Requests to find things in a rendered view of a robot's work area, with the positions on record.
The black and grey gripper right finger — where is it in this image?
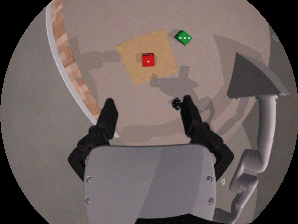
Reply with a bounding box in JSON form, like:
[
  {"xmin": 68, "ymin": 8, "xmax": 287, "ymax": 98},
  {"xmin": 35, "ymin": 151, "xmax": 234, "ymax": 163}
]
[{"xmin": 180, "ymin": 95, "xmax": 234, "ymax": 182}]

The red die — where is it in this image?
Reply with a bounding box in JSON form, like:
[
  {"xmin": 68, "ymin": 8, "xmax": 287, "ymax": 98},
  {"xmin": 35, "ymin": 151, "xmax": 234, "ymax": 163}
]
[{"xmin": 142, "ymin": 53, "xmax": 155, "ymax": 67}]

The black die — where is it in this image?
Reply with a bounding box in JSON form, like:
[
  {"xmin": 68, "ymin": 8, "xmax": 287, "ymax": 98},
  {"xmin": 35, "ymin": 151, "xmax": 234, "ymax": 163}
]
[{"xmin": 171, "ymin": 98, "xmax": 182, "ymax": 110}]

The tan flat mat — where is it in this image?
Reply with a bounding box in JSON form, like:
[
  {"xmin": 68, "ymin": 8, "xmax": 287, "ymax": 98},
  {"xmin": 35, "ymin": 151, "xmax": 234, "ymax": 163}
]
[{"xmin": 115, "ymin": 29, "xmax": 178, "ymax": 85}]

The green die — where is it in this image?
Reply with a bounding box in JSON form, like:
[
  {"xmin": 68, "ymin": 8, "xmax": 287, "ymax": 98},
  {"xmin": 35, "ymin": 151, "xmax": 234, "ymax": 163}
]
[{"xmin": 174, "ymin": 30, "xmax": 192, "ymax": 45}]

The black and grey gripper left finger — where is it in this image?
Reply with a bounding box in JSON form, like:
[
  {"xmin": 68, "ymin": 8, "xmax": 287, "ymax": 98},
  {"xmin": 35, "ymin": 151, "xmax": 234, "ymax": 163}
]
[{"xmin": 68, "ymin": 98, "xmax": 118, "ymax": 181}]

